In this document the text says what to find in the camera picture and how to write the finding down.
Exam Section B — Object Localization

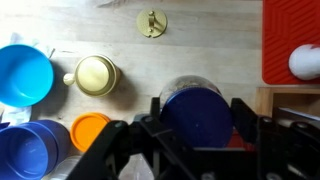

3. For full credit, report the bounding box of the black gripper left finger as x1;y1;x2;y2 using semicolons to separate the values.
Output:
66;97;208;180

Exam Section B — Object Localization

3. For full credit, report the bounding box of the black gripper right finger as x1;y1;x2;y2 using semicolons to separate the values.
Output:
230;97;320;180

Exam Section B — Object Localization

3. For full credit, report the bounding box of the dark blue round lid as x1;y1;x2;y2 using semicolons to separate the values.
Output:
160;87;234;149

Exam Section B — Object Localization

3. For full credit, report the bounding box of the orange plastic lid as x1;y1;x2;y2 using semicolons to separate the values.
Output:
69;112;112;153

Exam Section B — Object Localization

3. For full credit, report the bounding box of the clear plastic nut container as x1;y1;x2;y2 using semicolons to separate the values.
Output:
159;75;223;108

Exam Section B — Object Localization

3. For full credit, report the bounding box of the silver metal appliance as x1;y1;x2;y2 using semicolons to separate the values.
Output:
273;106;320;128

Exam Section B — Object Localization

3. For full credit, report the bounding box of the small red object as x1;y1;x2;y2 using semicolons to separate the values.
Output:
226;129;255;151

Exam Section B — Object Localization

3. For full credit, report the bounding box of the wooden tray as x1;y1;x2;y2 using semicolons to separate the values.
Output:
255;85;320;118

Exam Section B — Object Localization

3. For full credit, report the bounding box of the white pepper mill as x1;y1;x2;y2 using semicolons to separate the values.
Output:
288;43;320;81

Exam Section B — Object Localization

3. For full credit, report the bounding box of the dark blue plastic cup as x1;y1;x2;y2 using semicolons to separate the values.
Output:
0;119;71;180

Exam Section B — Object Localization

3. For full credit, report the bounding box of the red ribbed silicone mat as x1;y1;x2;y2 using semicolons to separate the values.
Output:
261;0;320;85

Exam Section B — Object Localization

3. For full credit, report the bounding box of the light blue plastic bowl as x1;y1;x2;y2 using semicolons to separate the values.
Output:
0;44;55;108

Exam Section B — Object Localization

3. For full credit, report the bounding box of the gold perforated metal disk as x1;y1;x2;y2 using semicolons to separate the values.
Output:
135;8;168;39

